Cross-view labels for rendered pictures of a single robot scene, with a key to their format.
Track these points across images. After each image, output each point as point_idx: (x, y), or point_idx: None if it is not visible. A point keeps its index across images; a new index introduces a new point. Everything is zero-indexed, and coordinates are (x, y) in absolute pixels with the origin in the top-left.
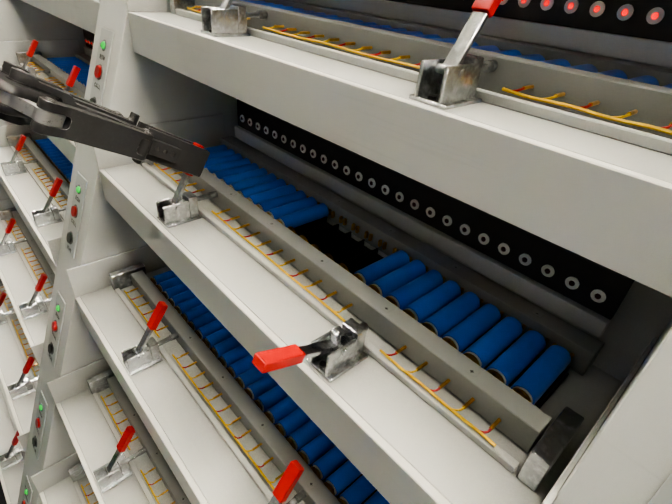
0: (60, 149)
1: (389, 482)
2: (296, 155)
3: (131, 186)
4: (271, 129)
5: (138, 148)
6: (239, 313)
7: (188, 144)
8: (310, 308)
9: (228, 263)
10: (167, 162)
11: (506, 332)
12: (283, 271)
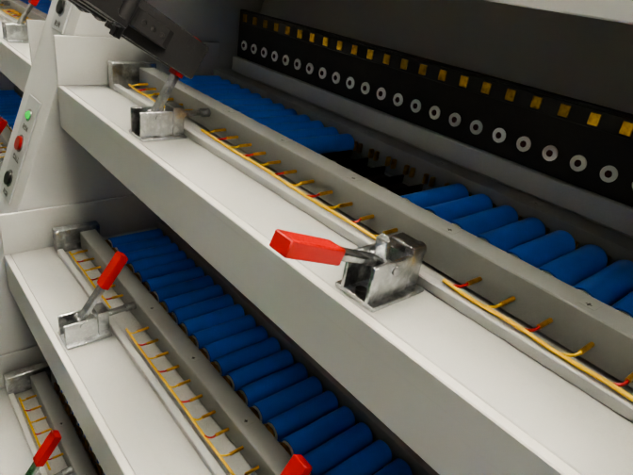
0: (10, 77)
1: (466, 455)
2: (312, 84)
3: (98, 103)
4: (282, 54)
5: (121, 8)
6: (236, 233)
7: (183, 29)
8: (336, 234)
9: (222, 181)
10: (153, 48)
11: (623, 273)
12: (298, 191)
